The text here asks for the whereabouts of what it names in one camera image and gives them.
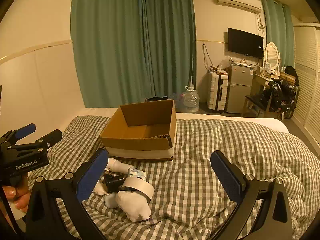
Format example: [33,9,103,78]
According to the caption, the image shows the white plastic bottle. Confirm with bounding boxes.
[106,158,133,174]

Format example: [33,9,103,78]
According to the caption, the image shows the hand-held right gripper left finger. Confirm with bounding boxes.
[25,148,109,240]

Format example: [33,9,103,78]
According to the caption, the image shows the silver small fridge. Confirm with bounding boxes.
[224,64,256,114]

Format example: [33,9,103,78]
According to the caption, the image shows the person's left hand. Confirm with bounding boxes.
[0,174,31,212]

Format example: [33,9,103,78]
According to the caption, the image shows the wooden dressing table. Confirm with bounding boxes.
[251,70,283,105]

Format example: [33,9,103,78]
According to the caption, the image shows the pale blue tissue pack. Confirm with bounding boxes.
[127,168,147,181]

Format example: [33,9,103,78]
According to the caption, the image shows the clear plastic bag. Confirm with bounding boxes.
[217,58,232,71]

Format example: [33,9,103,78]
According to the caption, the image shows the white louvred wardrobe doors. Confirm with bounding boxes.
[291,23,320,142]

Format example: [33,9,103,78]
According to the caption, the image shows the black plastic bags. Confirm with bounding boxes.
[268,78,298,119]

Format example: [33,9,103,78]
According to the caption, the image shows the black bag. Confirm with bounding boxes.
[285,66,299,85]

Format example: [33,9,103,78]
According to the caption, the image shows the white oval mirror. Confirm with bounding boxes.
[264,42,281,72]

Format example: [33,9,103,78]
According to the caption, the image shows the white air conditioner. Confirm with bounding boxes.
[216,0,262,14]

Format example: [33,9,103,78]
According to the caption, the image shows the grey checkered blanket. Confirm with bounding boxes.
[27,116,320,240]

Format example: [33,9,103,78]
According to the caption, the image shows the white pole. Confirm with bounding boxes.
[189,54,195,88]

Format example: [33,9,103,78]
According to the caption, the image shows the white ribbed suitcase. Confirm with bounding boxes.
[207,70,229,112]

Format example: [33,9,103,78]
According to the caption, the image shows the large white sock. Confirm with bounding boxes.
[115,191,152,222]

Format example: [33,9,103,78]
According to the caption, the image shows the brown cardboard box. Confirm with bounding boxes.
[99,99,177,161]

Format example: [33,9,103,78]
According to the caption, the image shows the clear water jug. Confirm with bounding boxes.
[180,85,200,113]

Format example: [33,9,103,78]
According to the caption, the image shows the small white sock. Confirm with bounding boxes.
[94,182,120,208]

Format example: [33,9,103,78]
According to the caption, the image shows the hanging wall cables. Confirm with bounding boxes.
[202,43,213,71]

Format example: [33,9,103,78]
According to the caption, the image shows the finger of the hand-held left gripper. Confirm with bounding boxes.
[14,129,63,153]
[0,123,36,146]

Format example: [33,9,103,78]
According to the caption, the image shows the black wall television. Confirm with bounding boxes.
[227,28,264,58]

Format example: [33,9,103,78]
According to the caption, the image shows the white tape roll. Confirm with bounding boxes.
[121,177,155,203]

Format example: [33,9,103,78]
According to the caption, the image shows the black small case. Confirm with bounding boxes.
[103,171,125,193]

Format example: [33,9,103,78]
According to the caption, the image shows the green curtain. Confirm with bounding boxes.
[138,0,197,101]
[71,0,145,108]
[261,0,296,68]

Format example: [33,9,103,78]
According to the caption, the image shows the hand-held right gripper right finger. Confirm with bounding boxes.
[210,150,293,240]

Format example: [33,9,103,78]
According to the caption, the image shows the wooden chair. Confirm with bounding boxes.
[242,94,272,118]

